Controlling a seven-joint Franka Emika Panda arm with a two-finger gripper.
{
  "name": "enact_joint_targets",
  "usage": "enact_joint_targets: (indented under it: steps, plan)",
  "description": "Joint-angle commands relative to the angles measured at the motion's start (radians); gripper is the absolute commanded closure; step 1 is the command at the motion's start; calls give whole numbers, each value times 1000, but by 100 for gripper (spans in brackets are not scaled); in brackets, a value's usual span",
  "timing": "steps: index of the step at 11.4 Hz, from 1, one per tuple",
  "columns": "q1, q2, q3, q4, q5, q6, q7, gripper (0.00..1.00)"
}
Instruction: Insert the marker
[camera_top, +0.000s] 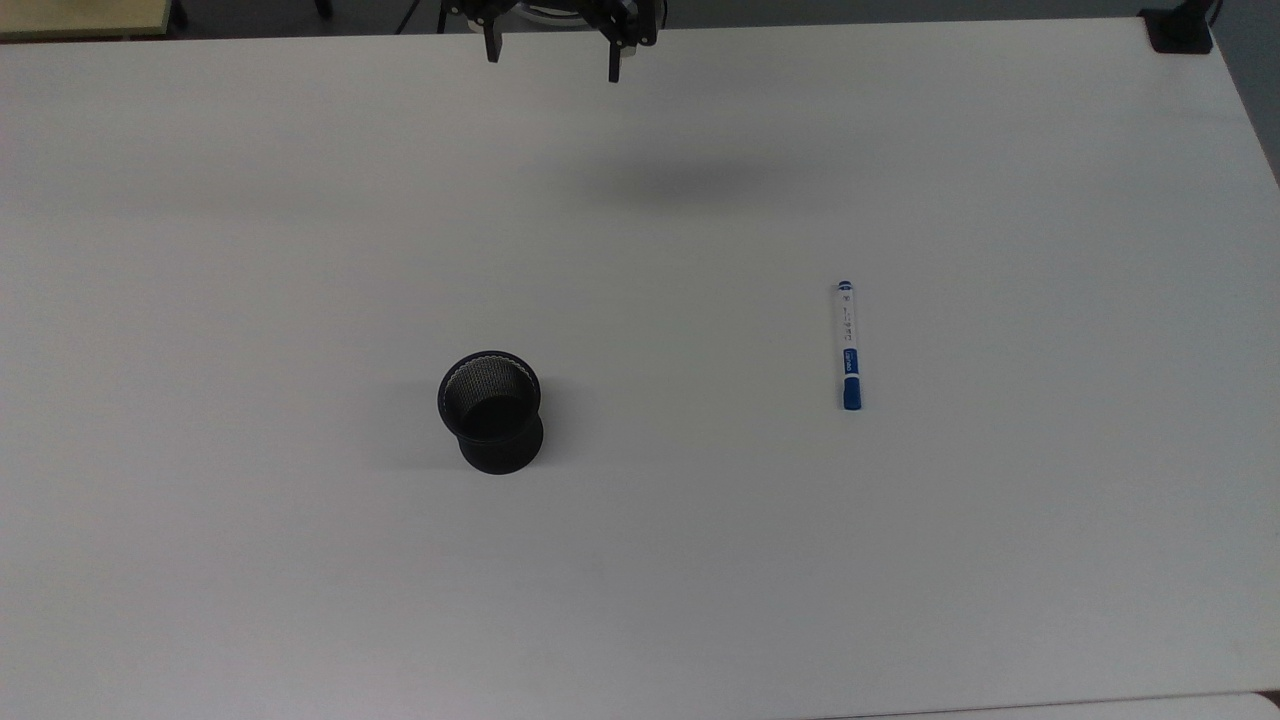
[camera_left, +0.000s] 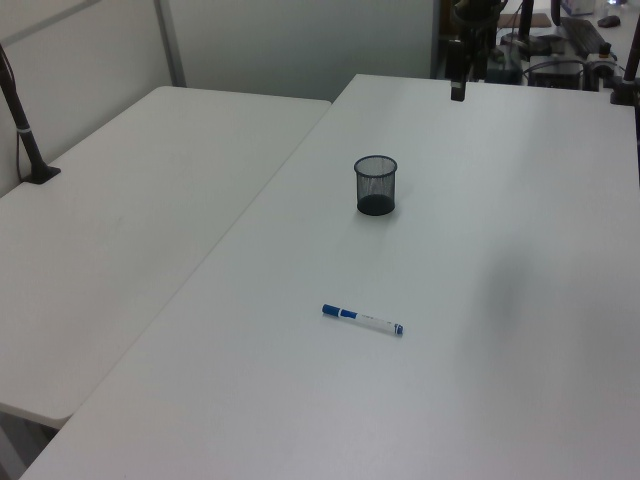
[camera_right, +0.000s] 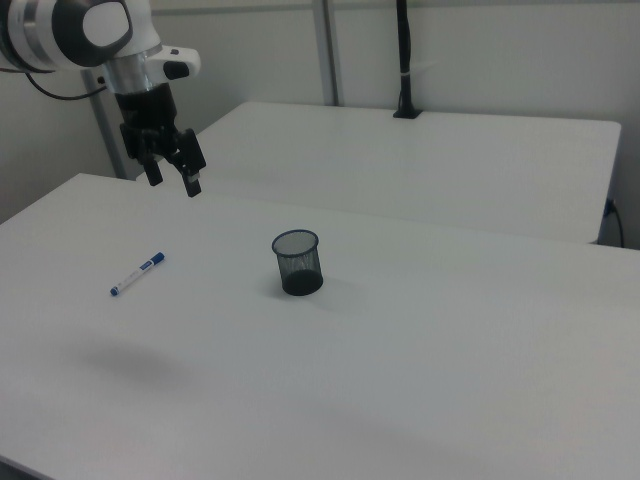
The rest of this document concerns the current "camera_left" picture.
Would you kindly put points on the white side table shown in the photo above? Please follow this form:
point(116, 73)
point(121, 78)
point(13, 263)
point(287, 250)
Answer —
point(125, 225)

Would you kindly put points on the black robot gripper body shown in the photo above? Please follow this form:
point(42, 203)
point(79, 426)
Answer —
point(475, 15)

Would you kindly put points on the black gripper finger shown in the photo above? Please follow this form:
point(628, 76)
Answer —
point(457, 65)
point(478, 56)

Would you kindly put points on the black pole with white tie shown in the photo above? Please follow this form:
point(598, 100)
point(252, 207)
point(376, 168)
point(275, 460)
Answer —
point(30, 145)

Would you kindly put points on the grey electronics unit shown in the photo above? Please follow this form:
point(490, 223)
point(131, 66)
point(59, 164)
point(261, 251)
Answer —
point(555, 72)

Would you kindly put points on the white and blue box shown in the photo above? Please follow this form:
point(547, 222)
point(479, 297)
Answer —
point(577, 6)

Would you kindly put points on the grey partition frame post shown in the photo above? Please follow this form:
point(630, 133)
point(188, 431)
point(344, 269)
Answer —
point(172, 45)

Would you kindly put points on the black mesh pen cup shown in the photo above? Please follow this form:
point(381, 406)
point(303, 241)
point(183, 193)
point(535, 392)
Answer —
point(375, 205)

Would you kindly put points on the black pole with table clamp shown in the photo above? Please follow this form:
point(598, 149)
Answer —
point(631, 65)

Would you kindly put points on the white device with black knob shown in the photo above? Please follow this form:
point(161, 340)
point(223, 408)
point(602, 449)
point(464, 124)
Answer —
point(600, 67)

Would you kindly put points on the black computer keyboard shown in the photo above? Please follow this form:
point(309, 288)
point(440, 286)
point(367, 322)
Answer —
point(582, 35)

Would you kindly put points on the black computer mouse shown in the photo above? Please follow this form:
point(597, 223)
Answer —
point(609, 21)

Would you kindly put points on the blue and white marker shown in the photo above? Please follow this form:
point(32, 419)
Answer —
point(365, 320)

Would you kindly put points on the thin black stand pole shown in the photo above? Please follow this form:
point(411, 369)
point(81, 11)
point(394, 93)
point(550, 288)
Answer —
point(526, 20)

